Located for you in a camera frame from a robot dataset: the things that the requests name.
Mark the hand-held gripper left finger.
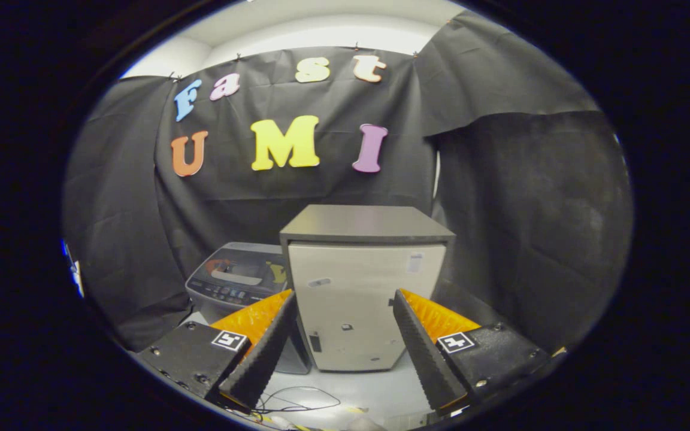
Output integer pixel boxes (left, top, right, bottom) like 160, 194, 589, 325
134, 289, 296, 410

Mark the beige cabinet with dark top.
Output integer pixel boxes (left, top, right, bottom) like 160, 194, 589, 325
279, 205, 456, 373

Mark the grey washing machine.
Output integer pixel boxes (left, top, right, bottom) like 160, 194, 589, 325
185, 242, 313, 375

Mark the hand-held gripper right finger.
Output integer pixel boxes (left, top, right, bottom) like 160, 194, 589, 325
393, 289, 552, 415

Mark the thin black cable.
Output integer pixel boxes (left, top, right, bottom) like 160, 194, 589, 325
254, 386, 343, 415

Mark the black backdrop cloth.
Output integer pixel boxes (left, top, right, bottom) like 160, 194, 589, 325
63, 11, 633, 354

